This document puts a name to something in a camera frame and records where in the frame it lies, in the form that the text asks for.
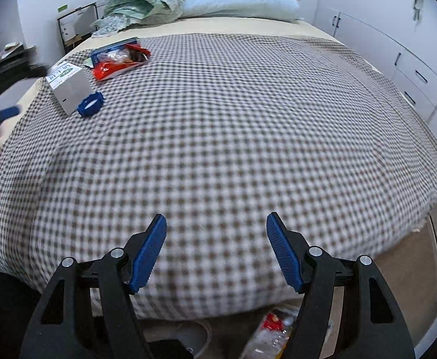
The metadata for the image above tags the green floral quilt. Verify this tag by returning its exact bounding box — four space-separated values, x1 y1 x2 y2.
91 0 195 38

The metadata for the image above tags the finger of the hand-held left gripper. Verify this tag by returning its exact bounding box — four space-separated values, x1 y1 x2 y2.
0 105 22 123

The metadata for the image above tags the white wardrobe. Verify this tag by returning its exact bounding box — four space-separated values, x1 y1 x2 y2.
312 0 437 124

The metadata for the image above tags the trash bin with floral liner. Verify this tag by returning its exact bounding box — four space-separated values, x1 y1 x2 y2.
239 305 335 359

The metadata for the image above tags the black rolling cart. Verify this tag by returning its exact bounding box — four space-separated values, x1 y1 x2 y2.
57 3 99 55

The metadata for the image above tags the white carton box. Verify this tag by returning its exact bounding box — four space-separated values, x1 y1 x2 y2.
45 61 95 116

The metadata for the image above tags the red snack bag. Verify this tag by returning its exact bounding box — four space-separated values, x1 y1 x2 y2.
90 44 152 81

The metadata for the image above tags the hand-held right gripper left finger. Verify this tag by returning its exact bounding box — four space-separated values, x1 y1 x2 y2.
19 214 167 359

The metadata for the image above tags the red snack wrapper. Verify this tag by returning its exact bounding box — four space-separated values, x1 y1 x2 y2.
261 312 284 331

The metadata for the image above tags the light blue pillow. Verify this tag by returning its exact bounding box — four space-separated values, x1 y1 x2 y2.
181 0 304 22

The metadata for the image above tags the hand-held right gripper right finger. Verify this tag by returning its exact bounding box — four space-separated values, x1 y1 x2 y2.
266 212 417 359

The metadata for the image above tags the brown checkered blanket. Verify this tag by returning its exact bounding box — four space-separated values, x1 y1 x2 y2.
0 34 437 320

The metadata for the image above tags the blue snack packet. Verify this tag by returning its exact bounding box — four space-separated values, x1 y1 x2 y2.
90 37 140 66

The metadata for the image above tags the clear plastic packaging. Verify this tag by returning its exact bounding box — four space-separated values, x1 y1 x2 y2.
248 329 290 359

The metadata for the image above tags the hanging green white cloth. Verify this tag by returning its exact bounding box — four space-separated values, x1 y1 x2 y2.
411 0 425 23

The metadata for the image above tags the blue plastic ring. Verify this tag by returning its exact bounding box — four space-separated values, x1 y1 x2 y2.
77 92 106 118

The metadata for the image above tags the white round object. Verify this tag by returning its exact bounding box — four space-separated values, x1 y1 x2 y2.
145 320 212 358

